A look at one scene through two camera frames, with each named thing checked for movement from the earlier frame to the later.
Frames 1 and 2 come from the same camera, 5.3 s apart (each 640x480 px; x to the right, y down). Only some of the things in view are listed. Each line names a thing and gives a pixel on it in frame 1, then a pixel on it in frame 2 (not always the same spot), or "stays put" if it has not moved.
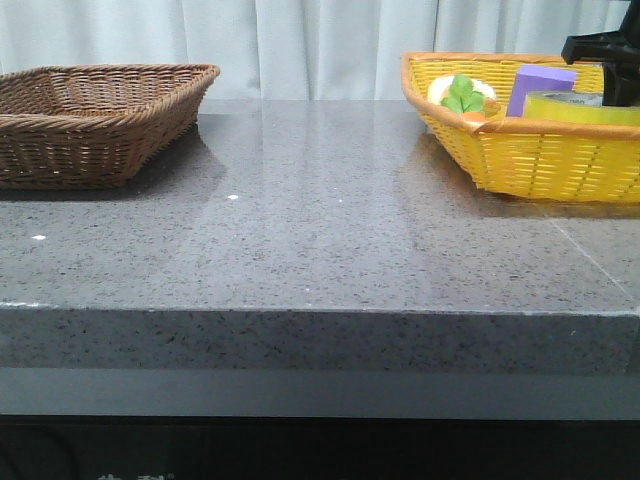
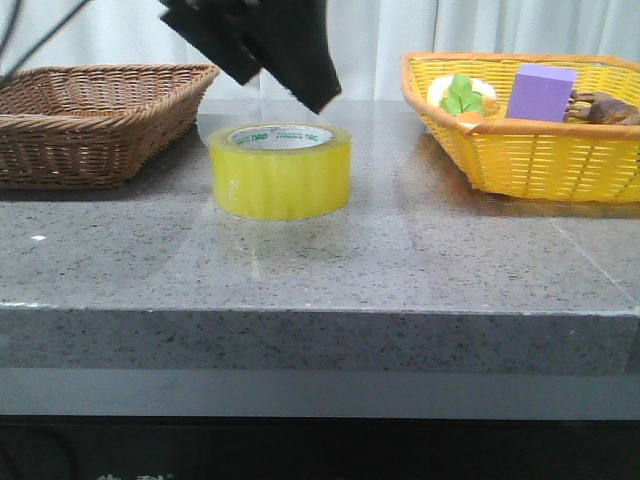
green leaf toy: [462, 97] stays put
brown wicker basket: [93, 126] stays put
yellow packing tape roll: [578, 107] to [280, 170]
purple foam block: [530, 79] stays put
